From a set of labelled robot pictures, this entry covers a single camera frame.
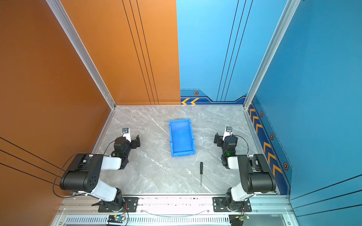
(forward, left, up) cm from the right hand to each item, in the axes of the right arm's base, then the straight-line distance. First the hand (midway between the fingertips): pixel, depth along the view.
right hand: (223, 133), depth 94 cm
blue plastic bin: (-2, +28, -7) cm, 29 cm away
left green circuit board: (-46, +61, -8) cm, 77 cm away
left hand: (0, +62, +1) cm, 62 cm away
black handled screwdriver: (-23, +16, -7) cm, 29 cm away
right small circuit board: (-45, -3, -7) cm, 46 cm away
